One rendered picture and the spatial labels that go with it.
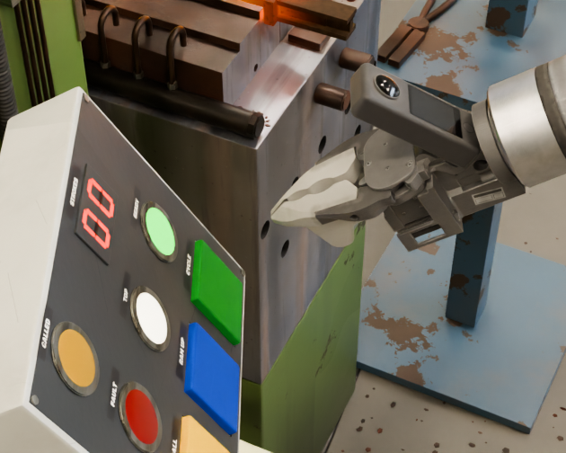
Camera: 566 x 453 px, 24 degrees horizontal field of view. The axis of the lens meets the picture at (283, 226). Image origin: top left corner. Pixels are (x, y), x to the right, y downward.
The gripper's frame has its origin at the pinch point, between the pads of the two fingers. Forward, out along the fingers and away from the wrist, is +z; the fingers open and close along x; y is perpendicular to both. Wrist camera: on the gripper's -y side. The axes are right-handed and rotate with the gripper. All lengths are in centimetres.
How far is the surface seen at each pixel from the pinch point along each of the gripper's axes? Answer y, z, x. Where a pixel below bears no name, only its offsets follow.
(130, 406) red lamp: -4.2, 10.7, -20.1
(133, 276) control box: -5.3, 11.1, -7.4
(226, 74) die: 9.9, 13.2, 36.2
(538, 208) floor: 123, 11, 111
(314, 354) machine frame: 71, 35, 46
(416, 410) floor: 109, 35, 59
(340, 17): 12.8, -0.2, 41.5
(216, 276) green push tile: 6.0, 10.3, 1.0
